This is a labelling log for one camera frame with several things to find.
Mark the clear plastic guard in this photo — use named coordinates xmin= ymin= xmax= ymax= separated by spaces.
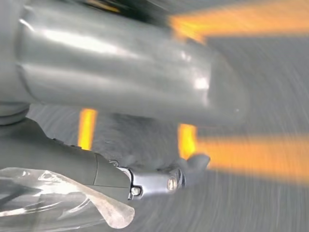
xmin=0 ymin=167 xmax=136 ymax=232

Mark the yellow floor tape square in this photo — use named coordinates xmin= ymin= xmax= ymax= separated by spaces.
xmin=77 ymin=0 xmax=309 ymax=185

